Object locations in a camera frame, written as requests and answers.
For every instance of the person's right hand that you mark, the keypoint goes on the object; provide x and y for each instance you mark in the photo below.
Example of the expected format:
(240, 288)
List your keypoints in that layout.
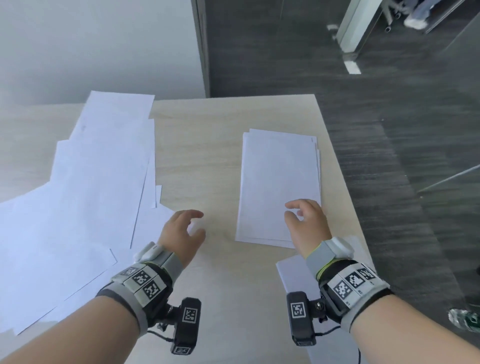
(311, 228)

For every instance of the person's left hand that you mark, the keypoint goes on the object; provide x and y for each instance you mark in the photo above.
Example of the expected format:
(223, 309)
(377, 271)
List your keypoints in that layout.
(176, 236)

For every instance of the stack of white sheets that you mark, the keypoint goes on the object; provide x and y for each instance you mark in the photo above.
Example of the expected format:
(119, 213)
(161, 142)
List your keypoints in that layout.
(277, 180)

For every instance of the person's right forearm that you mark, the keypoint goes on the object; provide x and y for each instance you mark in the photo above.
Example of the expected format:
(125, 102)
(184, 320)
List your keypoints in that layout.
(412, 333)

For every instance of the light wooden table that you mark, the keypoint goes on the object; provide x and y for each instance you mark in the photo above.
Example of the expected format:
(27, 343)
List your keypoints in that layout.
(202, 150)

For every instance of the clear plastic water bottle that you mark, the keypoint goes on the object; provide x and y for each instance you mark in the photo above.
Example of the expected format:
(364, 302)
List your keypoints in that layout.
(463, 318)

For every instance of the white pillar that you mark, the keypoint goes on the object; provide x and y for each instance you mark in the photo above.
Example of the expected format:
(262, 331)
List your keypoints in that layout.
(354, 26)

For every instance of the grey office chair base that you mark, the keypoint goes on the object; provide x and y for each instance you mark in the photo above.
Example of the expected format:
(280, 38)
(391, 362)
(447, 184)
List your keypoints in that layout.
(388, 28)

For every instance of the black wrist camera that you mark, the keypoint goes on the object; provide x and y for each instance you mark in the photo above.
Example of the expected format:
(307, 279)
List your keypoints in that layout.
(300, 318)
(187, 322)

